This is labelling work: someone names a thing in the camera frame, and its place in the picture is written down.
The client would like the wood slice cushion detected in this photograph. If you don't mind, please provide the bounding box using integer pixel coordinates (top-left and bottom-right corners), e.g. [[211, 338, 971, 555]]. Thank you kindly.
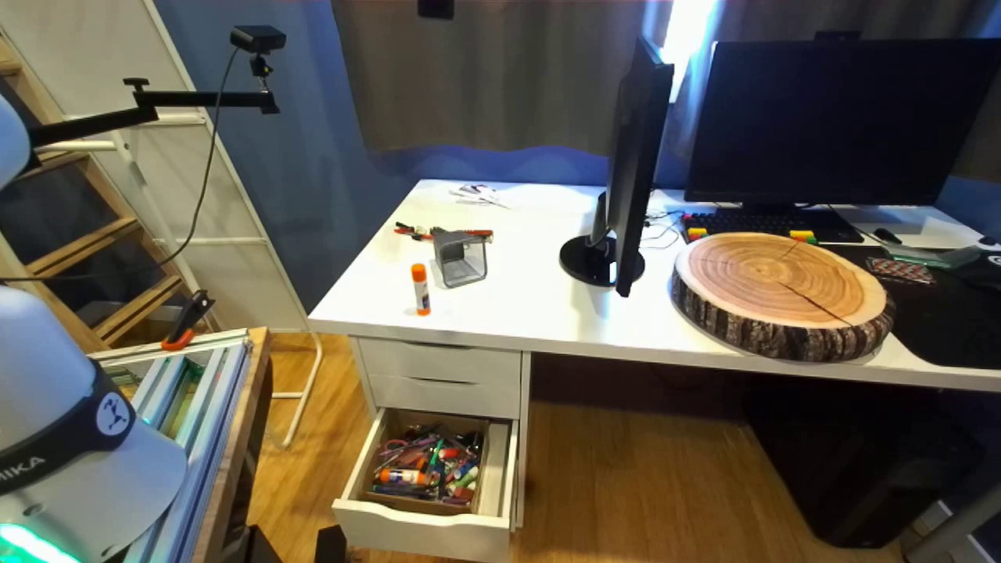
[[666, 229, 898, 367]]

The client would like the black monitor with round stand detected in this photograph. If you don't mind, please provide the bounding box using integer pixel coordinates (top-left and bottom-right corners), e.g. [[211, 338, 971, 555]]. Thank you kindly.
[[556, 33, 679, 300]]

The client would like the white monitor base plate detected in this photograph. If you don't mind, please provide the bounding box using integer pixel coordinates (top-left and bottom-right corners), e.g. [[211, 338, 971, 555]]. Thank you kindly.
[[832, 201, 990, 252]]

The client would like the large black monitor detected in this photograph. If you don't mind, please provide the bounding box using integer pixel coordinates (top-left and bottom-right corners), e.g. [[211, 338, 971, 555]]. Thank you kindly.
[[683, 37, 1001, 210]]

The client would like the orange capped white marker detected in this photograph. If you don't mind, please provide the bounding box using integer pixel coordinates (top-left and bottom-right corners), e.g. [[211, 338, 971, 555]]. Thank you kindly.
[[376, 465, 434, 492]]

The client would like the black webcam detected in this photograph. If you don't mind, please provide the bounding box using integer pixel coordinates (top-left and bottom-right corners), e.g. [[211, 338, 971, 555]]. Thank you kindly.
[[228, 22, 291, 82]]

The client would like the black keyboard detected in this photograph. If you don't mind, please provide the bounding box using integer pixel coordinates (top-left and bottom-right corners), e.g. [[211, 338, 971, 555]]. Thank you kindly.
[[683, 205, 866, 248]]

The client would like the orange black clamp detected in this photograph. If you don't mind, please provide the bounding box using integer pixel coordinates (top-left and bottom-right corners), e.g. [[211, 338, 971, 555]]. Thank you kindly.
[[160, 292, 218, 352]]

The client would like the white metal rack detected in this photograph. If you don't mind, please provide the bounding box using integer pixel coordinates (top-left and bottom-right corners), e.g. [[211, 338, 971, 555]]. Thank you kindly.
[[0, 0, 330, 450]]

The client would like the white deep desk drawer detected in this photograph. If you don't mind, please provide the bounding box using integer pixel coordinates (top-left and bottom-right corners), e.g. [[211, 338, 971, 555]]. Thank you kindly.
[[330, 404, 526, 563]]

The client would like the wooden ladder rack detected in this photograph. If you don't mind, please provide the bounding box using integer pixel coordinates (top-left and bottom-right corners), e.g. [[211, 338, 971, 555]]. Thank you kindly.
[[0, 29, 214, 352]]

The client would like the black soft bag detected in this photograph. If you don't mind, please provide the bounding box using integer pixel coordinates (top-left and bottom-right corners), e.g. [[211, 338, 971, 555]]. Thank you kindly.
[[741, 375, 985, 549]]

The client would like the grey mesh pen holder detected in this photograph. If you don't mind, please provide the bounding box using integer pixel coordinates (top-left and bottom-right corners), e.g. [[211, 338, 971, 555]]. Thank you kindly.
[[428, 229, 492, 292]]

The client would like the grey metal bar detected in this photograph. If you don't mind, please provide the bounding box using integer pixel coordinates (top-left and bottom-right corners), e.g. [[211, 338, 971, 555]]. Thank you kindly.
[[905, 485, 1001, 563]]

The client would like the white office desk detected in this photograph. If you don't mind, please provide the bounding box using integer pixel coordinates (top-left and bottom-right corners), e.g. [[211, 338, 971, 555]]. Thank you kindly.
[[306, 178, 1001, 563]]

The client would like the orange capped glue stick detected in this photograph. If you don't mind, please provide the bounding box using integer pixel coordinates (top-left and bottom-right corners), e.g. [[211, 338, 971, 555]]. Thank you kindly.
[[411, 259, 434, 320]]

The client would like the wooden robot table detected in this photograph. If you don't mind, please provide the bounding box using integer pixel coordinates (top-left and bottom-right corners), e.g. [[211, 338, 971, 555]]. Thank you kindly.
[[89, 325, 276, 563]]

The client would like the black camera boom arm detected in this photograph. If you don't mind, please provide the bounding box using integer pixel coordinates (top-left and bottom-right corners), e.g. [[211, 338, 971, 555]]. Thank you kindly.
[[29, 74, 281, 151]]

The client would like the thin black webcam cable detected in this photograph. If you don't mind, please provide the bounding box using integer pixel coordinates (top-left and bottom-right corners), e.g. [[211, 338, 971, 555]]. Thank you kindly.
[[0, 43, 244, 287]]

